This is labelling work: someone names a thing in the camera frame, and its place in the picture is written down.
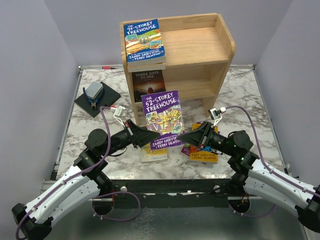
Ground grey tin box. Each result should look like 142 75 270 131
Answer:
85 81 103 99

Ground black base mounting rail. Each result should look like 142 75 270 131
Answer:
82 171 260 210

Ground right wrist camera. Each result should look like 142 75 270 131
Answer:
208 107 227 127

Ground wooden bookshelf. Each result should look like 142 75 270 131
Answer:
119 13 236 125

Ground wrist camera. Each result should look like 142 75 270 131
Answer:
110 105 128 128
208 107 227 127

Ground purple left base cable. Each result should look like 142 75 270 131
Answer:
91 189 141 222

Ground orange 130-Storey Treehouse book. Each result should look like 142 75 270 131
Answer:
189 122 219 165

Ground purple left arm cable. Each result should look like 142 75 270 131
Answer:
15 105 118 240

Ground blue handled pliers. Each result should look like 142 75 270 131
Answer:
82 87 104 110

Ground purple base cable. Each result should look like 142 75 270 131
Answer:
231 199 278 219
91 189 141 222

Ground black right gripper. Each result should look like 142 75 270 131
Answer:
177 120 235 156

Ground red marker pen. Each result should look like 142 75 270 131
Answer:
101 66 117 70

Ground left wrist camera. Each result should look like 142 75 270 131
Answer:
110 105 128 128

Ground purple 52-Storey Treehouse book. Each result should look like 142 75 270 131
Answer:
141 90 185 151

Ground black plastic tray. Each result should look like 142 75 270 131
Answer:
74 81 121 118

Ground blue 91-Storey Treehouse book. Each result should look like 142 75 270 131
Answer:
123 18 166 68

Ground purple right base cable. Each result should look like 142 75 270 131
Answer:
231 199 278 219

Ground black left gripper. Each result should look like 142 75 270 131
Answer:
102 119 161 158

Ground dark Three Days book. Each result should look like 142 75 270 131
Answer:
132 70 166 103

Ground Brideshead Revisited paperback book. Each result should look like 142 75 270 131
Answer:
140 144 168 163

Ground orange 39-Storey Treehouse book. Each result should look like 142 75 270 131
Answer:
127 62 166 73

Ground purple green bottom book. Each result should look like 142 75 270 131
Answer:
181 144 191 157

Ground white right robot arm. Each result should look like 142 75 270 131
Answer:
178 121 320 233

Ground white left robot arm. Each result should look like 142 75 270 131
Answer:
11 120 160 240

